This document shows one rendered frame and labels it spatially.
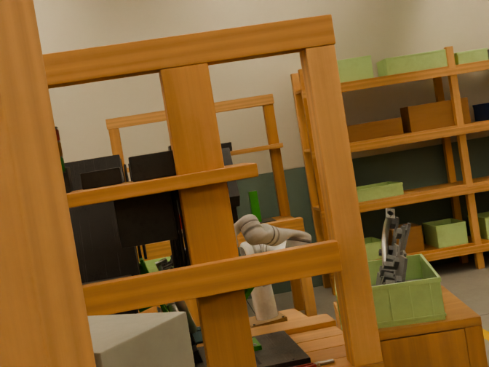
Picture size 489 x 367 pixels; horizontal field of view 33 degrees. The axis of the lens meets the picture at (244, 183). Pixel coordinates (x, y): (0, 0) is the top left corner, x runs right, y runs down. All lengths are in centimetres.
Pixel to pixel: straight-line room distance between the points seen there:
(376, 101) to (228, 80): 155
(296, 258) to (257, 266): 12
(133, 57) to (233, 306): 78
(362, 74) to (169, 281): 587
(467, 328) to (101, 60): 179
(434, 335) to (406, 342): 11
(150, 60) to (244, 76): 603
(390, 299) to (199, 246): 113
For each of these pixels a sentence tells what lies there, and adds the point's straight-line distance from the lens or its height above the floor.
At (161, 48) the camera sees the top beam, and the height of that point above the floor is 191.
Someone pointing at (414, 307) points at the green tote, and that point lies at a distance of 333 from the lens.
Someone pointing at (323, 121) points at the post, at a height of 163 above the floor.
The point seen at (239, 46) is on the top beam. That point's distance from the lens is 242.
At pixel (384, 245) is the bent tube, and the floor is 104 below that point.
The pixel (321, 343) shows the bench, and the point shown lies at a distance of 288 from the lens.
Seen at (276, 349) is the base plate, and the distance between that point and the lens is 281.
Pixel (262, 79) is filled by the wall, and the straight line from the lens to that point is 842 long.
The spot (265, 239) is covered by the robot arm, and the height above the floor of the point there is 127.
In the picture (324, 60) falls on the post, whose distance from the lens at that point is 247.
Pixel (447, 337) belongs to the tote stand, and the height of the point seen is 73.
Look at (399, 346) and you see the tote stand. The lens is 331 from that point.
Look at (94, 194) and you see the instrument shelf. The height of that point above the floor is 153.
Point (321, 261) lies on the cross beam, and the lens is 242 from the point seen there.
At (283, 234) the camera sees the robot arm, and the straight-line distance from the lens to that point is 286.
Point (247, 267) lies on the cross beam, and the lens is 237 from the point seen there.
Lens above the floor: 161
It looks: 3 degrees down
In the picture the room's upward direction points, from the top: 9 degrees counter-clockwise
